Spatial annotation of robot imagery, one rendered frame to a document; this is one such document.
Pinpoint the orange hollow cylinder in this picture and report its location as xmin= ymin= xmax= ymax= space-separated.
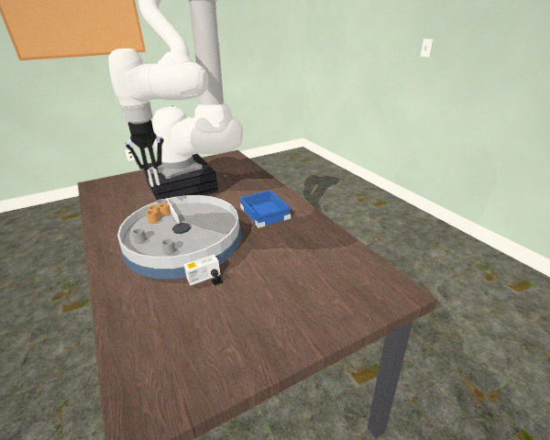
xmin=147 ymin=210 xmax=159 ymax=224
xmin=148 ymin=204 xmax=160 ymax=217
xmin=159 ymin=203 xmax=171 ymax=216

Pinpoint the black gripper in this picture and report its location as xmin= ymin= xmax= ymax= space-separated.
xmin=125 ymin=120 xmax=164 ymax=187

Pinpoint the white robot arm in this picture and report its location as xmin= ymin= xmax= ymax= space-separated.
xmin=109 ymin=0 xmax=243 ymax=179

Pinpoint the blue shallow tray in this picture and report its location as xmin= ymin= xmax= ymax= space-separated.
xmin=239 ymin=190 xmax=291 ymax=228

